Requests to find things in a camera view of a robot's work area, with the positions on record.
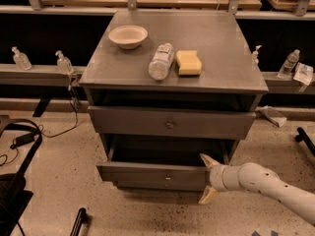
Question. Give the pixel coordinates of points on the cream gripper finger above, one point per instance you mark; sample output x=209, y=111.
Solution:
x=209, y=194
x=209, y=162

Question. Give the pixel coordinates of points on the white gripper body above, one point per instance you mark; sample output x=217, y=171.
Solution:
x=217, y=178

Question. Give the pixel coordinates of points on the grey drawer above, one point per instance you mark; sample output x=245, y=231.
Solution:
x=162, y=163
x=171, y=122

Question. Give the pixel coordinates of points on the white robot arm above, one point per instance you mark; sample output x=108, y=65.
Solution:
x=254, y=178

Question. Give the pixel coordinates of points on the grey drawer cabinet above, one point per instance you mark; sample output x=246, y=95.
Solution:
x=229, y=80

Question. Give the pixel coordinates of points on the grey top drawer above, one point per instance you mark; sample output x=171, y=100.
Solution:
x=171, y=122

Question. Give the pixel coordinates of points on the grey packet on floor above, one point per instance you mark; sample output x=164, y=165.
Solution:
x=273, y=115

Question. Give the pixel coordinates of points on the black stand leg right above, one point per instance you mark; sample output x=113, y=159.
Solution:
x=303, y=137

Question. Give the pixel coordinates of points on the yellow sponge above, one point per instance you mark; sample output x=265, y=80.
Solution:
x=188, y=62

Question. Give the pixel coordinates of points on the clear plastic water bottle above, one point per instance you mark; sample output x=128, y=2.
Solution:
x=163, y=58

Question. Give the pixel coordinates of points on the small right sanitizer bottle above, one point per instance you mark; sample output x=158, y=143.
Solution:
x=256, y=53

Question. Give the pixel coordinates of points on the upright clear water bottle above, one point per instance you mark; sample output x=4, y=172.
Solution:
x=289, y=63

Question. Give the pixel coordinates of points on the black bar bottom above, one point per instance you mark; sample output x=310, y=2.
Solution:
x=81, y=218

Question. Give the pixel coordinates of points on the clear plastic packet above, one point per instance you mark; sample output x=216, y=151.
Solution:
x=303, y=73

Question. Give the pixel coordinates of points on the beige paper bowl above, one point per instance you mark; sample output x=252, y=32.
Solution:
x=128, y=37

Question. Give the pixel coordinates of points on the black power adapter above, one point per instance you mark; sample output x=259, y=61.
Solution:
x=24, y=139

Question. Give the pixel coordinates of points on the black chair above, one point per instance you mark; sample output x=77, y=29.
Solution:
x=14, y=198

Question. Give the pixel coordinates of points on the far left sanitizer bottle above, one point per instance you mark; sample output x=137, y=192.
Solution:
x=21, y=59

